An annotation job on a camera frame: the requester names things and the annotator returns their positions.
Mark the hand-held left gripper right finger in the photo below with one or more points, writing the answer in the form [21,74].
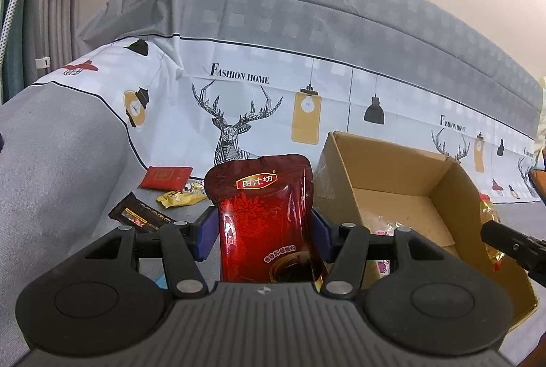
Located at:
[320,232]

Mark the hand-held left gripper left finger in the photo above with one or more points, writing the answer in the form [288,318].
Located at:
[207,235]

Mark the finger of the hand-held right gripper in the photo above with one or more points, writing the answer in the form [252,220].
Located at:
[507,241]

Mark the clear red yellow snack packet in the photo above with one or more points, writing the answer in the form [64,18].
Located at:
[490,213]

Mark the yellow cartoon snack packet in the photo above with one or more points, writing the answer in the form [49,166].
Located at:
[181,198]

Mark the dark red pouch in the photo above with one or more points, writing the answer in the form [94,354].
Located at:
[260,230]

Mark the light blue packet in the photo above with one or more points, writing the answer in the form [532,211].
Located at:
[161,281]

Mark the brown chocolate bar packet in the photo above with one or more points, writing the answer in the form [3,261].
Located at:
[136,215]

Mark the cardboard box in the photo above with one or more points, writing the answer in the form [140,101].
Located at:
[401,196]

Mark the orange pillow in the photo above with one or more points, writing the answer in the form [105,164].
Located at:
[539,183]

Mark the cream cloth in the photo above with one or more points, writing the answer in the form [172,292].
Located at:
[542,85]

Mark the grey printed sofa cover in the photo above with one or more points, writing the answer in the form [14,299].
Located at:
[298,9]

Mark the white curtain clip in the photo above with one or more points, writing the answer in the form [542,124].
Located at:
[42,62]

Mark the teal curtain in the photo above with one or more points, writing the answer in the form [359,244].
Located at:
[17,51]

